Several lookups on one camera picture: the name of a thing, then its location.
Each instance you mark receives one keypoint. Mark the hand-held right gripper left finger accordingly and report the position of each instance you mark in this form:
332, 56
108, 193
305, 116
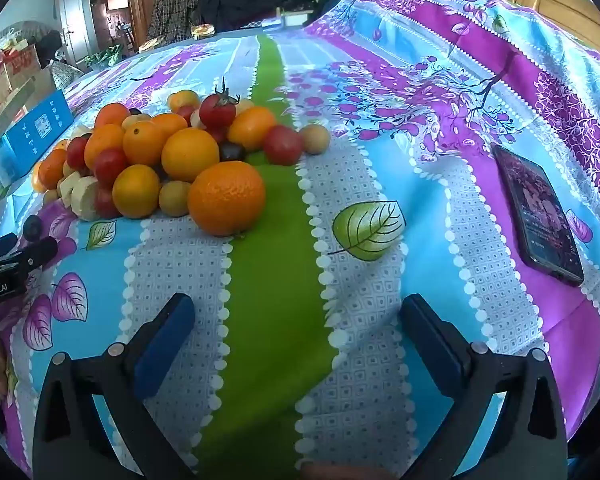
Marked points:
162, 350

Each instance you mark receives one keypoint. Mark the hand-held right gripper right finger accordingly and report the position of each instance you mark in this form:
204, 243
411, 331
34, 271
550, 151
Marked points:
437, 350

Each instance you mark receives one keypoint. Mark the dark plum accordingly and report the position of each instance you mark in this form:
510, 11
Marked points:
32, 227

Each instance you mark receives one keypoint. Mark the pile of oranges and tomatoes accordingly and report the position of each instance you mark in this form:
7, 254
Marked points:
190, 155

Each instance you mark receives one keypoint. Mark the blue cardboard box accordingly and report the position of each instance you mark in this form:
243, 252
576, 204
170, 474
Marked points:
35, 130

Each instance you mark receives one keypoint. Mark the floral striped bedsheet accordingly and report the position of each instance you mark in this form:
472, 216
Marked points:
380, 210

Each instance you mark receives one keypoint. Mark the printed cardboard box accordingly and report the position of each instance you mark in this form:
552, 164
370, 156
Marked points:
25, 92
20, 62

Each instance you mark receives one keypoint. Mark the black smartphone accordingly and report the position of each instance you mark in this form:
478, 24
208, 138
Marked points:
540, 210

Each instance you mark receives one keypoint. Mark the green bag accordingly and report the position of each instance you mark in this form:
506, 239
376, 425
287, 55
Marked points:
102, 57

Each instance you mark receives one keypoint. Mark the yellow snack packet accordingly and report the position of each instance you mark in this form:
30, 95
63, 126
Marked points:
152, 43
202, 30

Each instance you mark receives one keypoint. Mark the white door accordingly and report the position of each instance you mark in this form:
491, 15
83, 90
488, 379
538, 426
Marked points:
75, 10

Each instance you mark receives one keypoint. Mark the wooden wardrobe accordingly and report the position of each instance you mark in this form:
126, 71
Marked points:
140, 0

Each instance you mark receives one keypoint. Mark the small white box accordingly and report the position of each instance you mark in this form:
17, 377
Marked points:
271, 24

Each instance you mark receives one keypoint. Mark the small tan box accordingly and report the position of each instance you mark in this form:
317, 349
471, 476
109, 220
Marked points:
294, 17

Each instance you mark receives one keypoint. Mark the wooden headboard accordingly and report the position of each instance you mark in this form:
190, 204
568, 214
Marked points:
555, 5

